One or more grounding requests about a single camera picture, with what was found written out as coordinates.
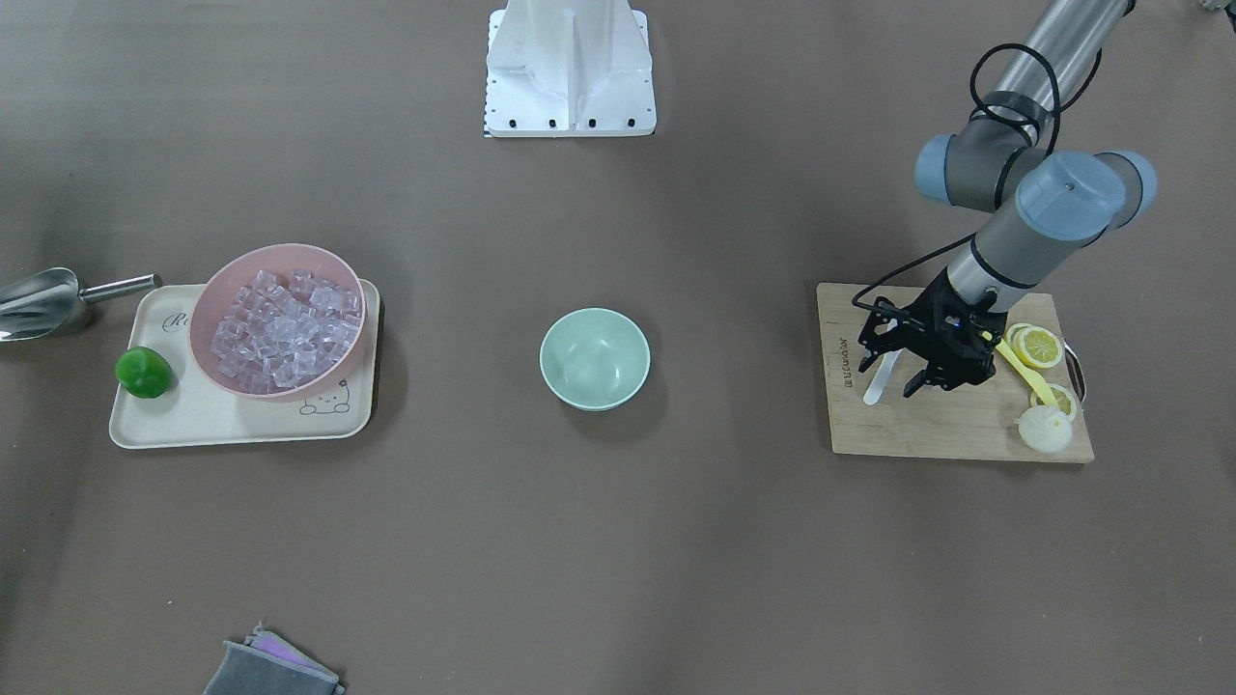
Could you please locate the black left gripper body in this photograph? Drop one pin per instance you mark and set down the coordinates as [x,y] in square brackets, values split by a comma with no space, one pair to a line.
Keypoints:
[929,317]

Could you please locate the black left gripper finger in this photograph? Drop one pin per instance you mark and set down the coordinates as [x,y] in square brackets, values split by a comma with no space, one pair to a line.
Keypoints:
[972,370]
[933,374]

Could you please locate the white ceramic spoon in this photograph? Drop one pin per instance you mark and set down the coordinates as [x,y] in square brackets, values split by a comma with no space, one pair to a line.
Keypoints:
[876,387]

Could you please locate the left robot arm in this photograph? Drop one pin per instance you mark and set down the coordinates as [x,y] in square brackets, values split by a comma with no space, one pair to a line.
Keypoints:
[1043,203]

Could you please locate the mint green bowl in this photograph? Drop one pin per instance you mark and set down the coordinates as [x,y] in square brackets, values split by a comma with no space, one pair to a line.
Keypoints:
[595,359]

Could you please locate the pile of ice cubes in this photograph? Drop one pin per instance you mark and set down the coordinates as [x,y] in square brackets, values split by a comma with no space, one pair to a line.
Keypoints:
[282,331]

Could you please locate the pink bowl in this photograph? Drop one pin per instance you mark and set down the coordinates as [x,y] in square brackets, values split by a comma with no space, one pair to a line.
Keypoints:
[216,296]

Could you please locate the metal ice scoop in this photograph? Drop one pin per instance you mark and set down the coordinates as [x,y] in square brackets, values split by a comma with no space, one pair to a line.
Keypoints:
[56,303]

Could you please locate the bamboo cutting board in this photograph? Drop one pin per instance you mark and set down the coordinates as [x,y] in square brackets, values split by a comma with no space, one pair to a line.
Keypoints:
[968,423]

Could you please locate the lemon slice upper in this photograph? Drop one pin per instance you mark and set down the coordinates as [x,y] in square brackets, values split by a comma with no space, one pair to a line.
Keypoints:
[1034,346]

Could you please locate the lemon slice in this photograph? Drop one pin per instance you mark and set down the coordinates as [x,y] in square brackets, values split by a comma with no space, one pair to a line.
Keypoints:
[1034,346]
[1061,398]

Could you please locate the white steamed bun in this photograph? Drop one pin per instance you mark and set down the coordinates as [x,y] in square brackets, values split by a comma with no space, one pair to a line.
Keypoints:
[1045,429]

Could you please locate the lemon slice lower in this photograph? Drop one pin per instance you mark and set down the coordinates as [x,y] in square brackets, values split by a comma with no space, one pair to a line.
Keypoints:
[1061,398]

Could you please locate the grey folded cloth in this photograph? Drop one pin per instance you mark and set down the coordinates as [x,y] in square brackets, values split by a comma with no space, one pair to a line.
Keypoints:
[266,663]

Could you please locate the beige serving tray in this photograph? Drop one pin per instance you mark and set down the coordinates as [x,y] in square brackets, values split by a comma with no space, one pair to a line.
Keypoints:
[198,413]

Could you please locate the green lime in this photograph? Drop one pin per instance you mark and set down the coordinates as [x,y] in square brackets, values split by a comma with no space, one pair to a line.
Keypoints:
[144,373]

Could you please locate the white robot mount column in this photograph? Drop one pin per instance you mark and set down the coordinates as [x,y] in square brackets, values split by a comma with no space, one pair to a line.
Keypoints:
[569,69]

